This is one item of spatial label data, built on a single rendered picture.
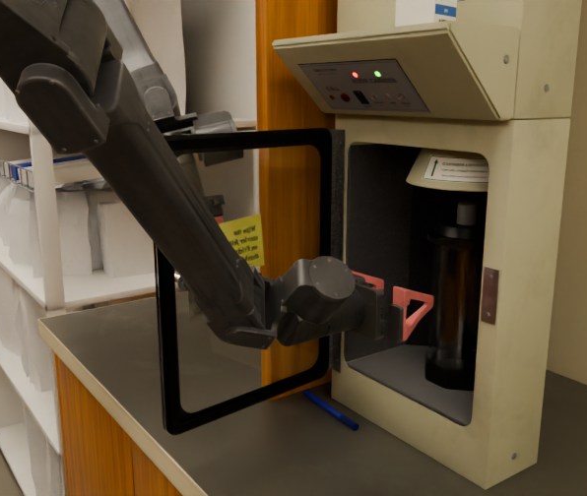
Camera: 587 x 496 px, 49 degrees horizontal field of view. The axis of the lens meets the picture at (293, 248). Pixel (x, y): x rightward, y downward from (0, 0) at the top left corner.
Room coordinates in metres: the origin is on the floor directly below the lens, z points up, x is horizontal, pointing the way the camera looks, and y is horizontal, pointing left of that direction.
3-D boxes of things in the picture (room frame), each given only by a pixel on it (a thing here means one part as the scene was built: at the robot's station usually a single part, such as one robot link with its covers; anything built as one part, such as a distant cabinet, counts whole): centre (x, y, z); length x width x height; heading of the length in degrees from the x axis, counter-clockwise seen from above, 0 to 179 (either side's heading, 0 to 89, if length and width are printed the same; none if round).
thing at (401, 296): (0.80, -0.14, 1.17); 0.09 x 0.07 x 0.07; 124
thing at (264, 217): (0.89, 0.06, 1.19); 0.30 x 0.01 x 0.40; 132
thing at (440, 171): (0.91, -0.25, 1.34); 0.18 x 0.18 x 0.05
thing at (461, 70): (0.84, -0.11, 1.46); 0.32 x 0.11 x 0.10; 35
